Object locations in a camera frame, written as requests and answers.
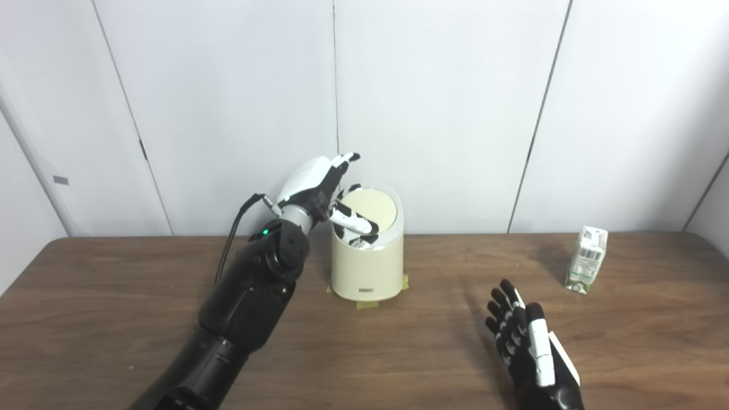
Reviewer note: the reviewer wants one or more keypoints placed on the white and black left hand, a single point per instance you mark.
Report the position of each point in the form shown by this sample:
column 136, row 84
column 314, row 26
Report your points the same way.
column 307, row 176

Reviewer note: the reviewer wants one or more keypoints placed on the white and black right hand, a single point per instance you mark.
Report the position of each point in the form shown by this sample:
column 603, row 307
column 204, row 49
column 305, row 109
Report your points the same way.
column 541, row 370

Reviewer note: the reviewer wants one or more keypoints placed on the cream-colored lidded bin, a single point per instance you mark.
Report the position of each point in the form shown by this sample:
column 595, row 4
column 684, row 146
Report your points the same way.
column 367, row 267

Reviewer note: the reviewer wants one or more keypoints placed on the grey wall tag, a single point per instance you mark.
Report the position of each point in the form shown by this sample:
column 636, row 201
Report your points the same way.
column 61, row 180

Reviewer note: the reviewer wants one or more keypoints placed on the white green milk carton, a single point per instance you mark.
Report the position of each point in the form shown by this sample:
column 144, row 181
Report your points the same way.
column 586, row 262

